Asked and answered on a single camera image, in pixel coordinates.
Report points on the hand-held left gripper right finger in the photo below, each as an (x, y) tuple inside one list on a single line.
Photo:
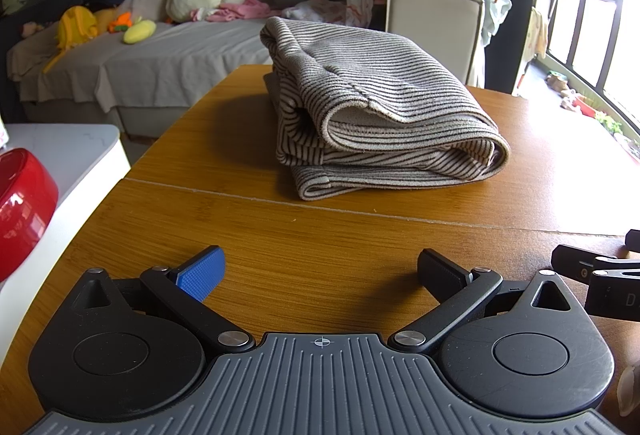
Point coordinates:
[(440, 272)]

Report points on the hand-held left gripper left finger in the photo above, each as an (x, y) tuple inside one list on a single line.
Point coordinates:
[(202, 274)]

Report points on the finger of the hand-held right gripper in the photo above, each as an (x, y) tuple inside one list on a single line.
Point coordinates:
[(570, 262), (634, 239)]

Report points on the grey striped sweater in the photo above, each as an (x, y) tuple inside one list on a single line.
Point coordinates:
[(375, 75)]

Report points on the green plant tray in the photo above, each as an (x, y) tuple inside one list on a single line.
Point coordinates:
[(609, 122)]

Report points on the red basin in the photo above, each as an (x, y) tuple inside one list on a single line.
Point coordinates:
[(587, 106)]

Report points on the white side table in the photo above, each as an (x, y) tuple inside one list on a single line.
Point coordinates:
[(75, 155)]

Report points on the small brown figurine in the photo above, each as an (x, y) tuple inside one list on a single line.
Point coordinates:
[(556, 79)]

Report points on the red bowl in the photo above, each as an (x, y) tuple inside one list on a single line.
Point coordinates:
[(22, 205)]

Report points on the grey covered sofa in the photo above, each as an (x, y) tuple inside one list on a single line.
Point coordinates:
[(175, 55)]

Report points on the beige hanging cloth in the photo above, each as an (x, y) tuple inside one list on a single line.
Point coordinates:
[(537, 32)]

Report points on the yellow-green plush mango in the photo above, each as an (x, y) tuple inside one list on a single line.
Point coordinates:
[(139, 31)]

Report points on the orange plush toy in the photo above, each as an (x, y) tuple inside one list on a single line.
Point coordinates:
[(122, 22)]

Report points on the yellow plush toy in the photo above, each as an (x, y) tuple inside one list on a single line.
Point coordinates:
[(75, 27)]

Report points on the black window frame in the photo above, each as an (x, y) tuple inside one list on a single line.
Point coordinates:
[(575, 30)]

